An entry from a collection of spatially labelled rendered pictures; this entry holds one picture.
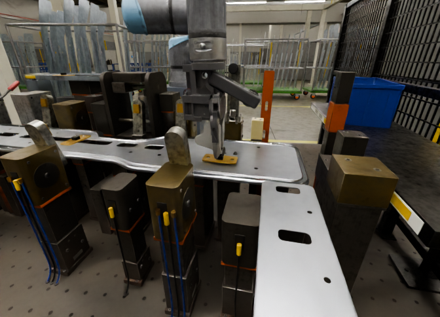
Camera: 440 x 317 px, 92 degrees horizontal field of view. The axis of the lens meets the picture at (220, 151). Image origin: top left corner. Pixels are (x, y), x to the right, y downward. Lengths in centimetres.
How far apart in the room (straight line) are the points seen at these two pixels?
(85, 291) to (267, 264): 52
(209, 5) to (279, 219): 38
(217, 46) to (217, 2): 7
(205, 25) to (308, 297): 43
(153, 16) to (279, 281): 53
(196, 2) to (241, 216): 38
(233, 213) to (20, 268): 65
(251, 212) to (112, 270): 46
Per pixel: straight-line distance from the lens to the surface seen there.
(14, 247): 96
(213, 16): 45
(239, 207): 41
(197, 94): 47
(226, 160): 51
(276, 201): 40
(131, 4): 57
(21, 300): 78
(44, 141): 63
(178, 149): 39
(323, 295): 30
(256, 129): 65
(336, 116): 69
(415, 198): 46
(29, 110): 108
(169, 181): 37
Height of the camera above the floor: 123
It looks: 24 degrees down
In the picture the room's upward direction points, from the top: straight up
